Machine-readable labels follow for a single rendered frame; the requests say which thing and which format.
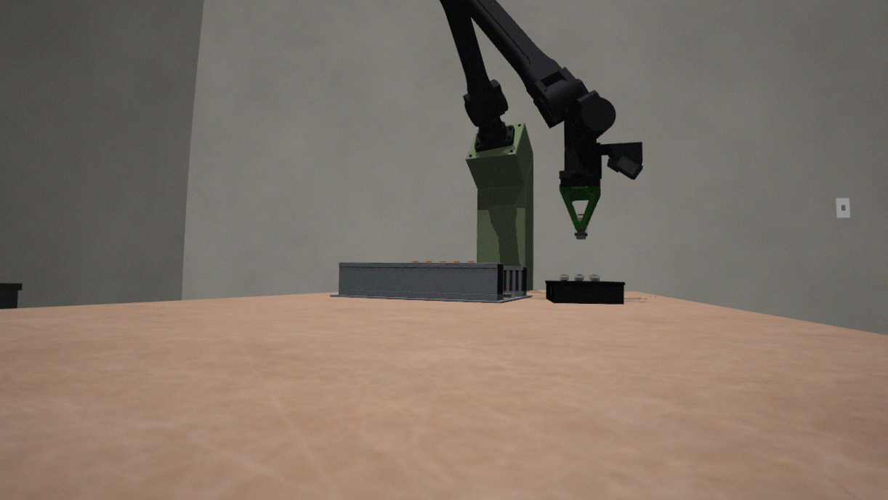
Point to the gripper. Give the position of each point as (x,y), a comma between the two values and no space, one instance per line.
(572,185)

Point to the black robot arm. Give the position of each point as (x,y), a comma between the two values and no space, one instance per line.
(552,88)

